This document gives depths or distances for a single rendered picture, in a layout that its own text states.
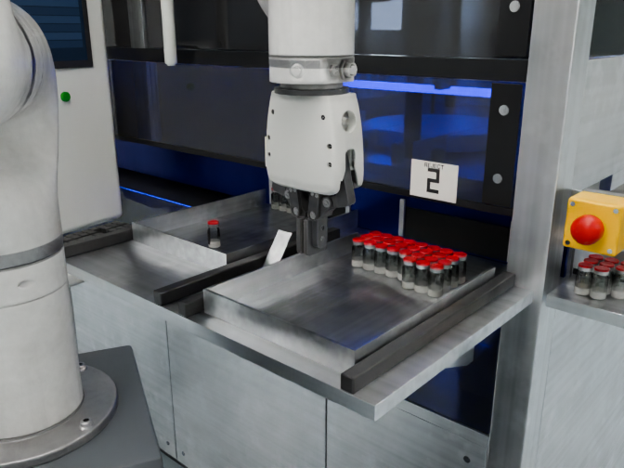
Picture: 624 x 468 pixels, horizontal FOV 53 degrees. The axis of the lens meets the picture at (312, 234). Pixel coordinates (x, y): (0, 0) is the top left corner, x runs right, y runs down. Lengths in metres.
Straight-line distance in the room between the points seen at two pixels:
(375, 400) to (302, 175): 0.25
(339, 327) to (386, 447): 0.50
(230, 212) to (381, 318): 0.57
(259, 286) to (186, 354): 0.76
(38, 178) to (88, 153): 0.91
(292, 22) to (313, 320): 0.40
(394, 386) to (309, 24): 0.39
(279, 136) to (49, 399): 0.35
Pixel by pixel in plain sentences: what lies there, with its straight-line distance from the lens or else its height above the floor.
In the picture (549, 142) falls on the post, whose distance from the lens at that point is 0.93.
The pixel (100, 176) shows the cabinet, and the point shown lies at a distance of 1.58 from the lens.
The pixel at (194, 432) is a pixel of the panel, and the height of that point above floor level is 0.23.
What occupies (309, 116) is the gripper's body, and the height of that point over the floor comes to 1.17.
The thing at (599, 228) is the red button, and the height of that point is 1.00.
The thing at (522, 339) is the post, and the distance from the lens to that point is 1.03.
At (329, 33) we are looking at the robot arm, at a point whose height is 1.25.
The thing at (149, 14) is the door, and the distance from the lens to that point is 1.53.
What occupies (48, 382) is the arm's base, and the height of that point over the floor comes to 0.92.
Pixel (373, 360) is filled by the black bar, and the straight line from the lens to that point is 0.71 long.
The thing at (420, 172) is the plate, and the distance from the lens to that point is 1.03.
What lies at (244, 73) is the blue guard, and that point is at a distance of 1.28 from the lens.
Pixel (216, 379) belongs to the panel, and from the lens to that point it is 1.60.
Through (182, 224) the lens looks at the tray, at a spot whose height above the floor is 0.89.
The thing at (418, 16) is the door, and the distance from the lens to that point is 1.03.
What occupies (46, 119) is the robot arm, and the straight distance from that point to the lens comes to 0.69.
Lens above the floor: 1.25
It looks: 18 degrees down
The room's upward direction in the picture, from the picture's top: straight up
